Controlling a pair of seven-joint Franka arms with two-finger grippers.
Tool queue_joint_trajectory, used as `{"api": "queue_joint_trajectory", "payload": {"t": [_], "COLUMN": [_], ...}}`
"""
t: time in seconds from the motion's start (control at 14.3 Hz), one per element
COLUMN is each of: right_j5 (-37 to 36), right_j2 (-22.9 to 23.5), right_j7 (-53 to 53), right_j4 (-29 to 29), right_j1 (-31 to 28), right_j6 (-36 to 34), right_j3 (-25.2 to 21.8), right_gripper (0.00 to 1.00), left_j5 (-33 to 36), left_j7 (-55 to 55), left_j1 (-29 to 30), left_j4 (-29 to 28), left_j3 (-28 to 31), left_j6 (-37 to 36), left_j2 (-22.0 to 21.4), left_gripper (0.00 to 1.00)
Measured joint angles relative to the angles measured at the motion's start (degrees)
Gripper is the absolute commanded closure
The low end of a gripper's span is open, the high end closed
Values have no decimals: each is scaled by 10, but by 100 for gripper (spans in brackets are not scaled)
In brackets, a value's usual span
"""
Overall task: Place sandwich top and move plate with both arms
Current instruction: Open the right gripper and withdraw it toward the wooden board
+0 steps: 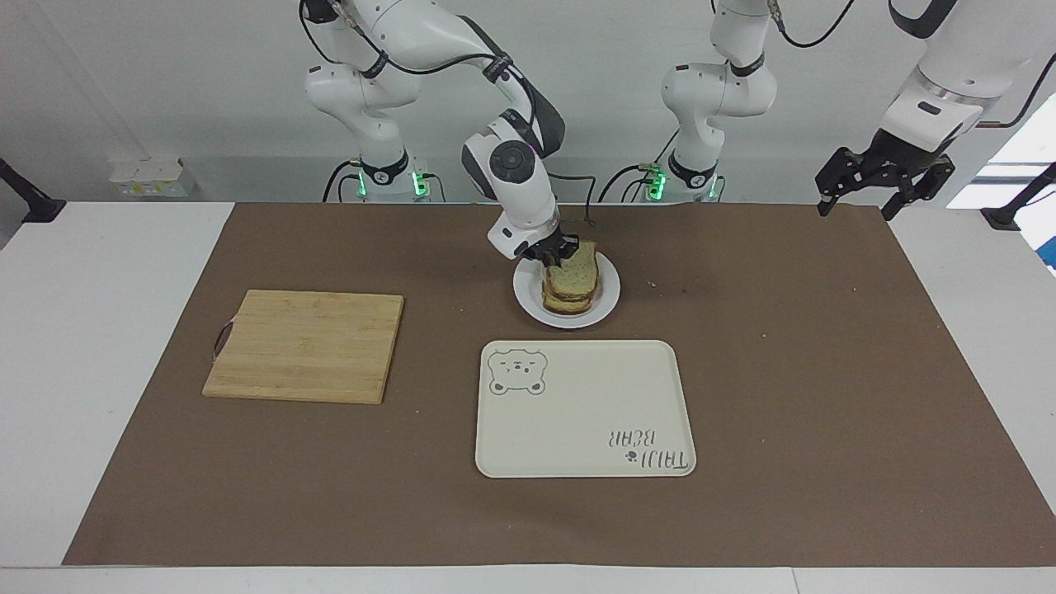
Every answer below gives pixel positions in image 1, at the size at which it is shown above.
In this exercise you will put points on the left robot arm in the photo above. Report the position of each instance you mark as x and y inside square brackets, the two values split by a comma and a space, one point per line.
[718, 91]

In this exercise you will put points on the black stand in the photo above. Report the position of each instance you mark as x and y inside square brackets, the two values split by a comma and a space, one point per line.
[1006, 216]
[37, 208]

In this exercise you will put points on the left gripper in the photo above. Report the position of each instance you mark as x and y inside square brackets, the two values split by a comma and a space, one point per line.
[898, 163]

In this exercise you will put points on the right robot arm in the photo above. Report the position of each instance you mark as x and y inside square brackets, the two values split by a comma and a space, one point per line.
[520, 194]

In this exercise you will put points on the bread slice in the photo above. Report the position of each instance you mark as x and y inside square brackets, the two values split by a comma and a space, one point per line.
[580, 268]

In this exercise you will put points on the sandwich base with filling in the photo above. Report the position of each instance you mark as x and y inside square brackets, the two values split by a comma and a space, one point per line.
[569, 304]

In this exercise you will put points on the round white plate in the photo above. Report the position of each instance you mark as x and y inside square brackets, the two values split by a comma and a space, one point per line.
[609, 290]

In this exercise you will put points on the wooden cutting board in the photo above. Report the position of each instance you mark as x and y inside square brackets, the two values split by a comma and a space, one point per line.
[305, 346]

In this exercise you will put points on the cream tray with bear print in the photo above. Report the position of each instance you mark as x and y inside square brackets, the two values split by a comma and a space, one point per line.
[577, 412]

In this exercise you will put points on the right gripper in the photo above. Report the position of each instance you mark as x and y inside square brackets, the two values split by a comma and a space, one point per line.
[548, 242]

